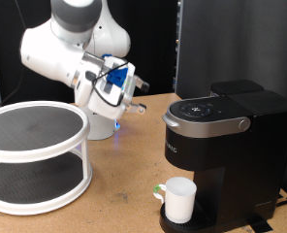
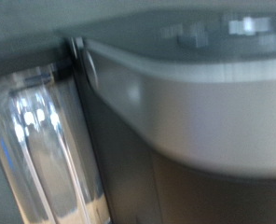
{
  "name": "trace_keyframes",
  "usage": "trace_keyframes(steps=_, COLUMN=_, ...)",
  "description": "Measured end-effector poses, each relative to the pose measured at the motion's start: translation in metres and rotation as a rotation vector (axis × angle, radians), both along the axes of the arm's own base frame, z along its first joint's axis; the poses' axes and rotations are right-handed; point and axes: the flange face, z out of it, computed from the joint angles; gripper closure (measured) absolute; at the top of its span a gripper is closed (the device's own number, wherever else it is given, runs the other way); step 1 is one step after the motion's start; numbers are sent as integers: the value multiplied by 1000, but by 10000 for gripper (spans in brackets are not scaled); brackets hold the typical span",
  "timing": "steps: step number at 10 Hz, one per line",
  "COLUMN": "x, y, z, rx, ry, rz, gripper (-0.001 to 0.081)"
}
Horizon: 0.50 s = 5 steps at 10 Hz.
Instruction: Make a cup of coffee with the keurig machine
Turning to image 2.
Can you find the black Keurig coffee machine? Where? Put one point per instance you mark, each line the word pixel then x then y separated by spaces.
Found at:
pixel 190 124

